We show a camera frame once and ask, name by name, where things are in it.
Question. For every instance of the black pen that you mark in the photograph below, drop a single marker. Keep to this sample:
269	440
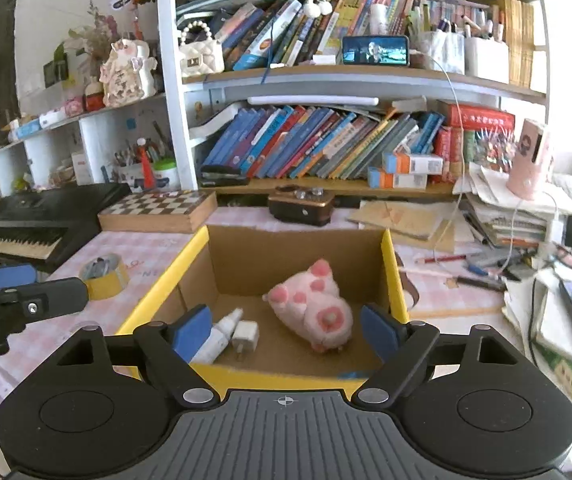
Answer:
480	284

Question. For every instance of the clear pen holder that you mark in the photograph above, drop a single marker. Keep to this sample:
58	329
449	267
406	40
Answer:
440	52

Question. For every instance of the smartphone with lit screen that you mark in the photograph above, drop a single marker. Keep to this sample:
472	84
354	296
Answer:
375	51

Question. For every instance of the white low shelf unit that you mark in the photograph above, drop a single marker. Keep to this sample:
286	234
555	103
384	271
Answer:
93	135

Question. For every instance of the white plastic bottle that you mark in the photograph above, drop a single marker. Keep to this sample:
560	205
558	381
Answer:
379	20

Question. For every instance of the stack of yellow books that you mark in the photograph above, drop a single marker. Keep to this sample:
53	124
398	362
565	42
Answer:
519	45

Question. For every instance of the white pen cup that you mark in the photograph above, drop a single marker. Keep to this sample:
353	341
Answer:
485	62

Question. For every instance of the dried flower bunch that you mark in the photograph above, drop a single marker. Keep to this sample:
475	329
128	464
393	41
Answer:
96	30

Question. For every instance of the yellow cardboard box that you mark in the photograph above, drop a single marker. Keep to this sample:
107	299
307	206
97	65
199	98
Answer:
276	260

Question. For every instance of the short row of mixed books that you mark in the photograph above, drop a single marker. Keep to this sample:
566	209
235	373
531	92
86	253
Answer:
276	30

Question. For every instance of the white jar green lid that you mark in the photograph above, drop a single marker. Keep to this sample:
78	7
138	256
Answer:
166	175

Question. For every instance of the pink pig plush toy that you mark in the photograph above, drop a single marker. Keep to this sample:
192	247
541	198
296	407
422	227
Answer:
311	305

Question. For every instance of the long row of leaning books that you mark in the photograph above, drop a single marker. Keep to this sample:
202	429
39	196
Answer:
316	140

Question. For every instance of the white spray bottle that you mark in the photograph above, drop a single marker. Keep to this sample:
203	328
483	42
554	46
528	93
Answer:
216	340

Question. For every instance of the red white jar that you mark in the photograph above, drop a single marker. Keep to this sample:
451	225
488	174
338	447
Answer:
94	99

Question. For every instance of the wooden chessboard box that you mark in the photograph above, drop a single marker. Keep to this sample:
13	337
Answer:
161	210

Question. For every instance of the yellow tape roll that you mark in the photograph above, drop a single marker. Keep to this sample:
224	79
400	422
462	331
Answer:
111	282

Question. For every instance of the white bookshelf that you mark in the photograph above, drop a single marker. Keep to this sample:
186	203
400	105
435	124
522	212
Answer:
173	110

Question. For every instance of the red pencil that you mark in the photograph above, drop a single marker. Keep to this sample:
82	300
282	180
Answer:
440	259

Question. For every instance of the orange white small box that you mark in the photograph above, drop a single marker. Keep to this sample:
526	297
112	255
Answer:
413	162
398	179

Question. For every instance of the thick red book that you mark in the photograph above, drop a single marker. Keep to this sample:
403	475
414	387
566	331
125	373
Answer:
475	116

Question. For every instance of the black electronic keyboard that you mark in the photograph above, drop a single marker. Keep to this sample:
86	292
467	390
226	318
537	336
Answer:
41	215

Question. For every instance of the stack of papers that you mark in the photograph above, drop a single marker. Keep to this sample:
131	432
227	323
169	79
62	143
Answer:
505	220

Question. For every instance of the white pearl handbag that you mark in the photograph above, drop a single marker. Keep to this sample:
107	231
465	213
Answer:
201	57

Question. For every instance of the brown cardboard sheets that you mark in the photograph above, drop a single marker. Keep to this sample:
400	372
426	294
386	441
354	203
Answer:
405	222

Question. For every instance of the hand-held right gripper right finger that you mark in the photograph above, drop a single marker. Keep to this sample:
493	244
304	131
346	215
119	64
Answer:
378	332

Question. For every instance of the white charger plug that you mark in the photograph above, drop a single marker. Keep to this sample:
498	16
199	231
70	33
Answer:
245	339

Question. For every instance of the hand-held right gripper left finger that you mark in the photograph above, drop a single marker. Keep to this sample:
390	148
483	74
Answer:
191	332

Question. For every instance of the red white bottle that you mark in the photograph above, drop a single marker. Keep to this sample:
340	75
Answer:
147	170

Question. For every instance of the brown radio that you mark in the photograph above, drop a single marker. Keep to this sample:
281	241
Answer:
301	210

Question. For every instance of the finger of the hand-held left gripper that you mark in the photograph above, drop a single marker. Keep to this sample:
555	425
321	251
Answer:
6	277
61	295

